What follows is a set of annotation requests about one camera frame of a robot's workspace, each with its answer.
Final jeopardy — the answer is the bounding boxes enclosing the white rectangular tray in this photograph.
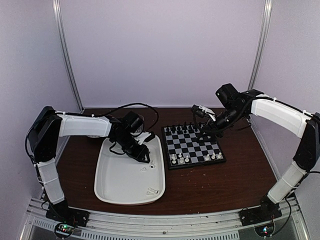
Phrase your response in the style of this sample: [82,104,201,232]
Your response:
[94,135,166,206]

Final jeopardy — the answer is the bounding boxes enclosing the right aluminium frame post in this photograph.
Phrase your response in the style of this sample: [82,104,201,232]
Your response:
[247,0,273,90]

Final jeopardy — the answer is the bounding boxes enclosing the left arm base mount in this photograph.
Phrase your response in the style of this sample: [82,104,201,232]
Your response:
[45,206,90,227]

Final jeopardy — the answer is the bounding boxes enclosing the left aluminium frame post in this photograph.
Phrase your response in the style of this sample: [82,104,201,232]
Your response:
[52,0,84,112]

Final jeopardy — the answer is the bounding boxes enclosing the patterned ceramic plate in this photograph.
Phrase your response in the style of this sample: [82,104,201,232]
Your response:
[87,135,101,139]

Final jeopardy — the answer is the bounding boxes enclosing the front aluminium rail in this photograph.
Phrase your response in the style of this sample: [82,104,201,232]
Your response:
[19,194,308,240]

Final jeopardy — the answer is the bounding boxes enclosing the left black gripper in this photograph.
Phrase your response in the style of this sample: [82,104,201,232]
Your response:
[114,133,151,164]

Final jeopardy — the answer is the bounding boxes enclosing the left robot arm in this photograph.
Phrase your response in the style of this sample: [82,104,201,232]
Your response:
[25,105,155,222]

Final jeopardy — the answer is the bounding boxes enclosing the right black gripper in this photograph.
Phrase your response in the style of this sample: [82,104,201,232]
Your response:
[196,105,246,144]

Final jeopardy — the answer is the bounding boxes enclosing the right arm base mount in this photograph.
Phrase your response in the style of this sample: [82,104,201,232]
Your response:
[239,206,282,227]

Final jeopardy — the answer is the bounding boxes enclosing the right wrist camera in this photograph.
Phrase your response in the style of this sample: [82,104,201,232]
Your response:
[191,104,216,122]

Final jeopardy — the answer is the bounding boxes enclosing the aluminium frame post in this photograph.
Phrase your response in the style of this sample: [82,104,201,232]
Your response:
[247,0,273,90]
[52,0,84,112]

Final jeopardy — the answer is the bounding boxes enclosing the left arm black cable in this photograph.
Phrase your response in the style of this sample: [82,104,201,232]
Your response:
[104,101,160,133]

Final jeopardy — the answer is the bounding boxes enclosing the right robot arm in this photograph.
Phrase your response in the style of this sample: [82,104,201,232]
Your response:
[192,83,320,221]

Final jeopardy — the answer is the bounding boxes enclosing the white chess piece pair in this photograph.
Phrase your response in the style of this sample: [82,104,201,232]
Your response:
[146,187,160,196]

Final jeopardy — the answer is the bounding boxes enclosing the black and white chessboard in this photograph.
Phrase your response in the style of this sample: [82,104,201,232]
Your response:
[161,126,227,170]

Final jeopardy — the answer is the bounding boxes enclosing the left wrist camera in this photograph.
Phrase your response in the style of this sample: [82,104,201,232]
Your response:
[134,132,155,145]

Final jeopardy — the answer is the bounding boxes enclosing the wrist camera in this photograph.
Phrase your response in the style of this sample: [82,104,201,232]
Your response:
[134,132,155,145]
[191,104,216,122]

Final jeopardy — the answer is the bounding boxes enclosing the black chess pieces row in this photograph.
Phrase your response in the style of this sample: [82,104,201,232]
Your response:
[162,121,200,136]

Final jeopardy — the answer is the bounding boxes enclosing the white chess bishop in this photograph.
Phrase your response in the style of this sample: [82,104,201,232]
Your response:
[184,155,190,163]

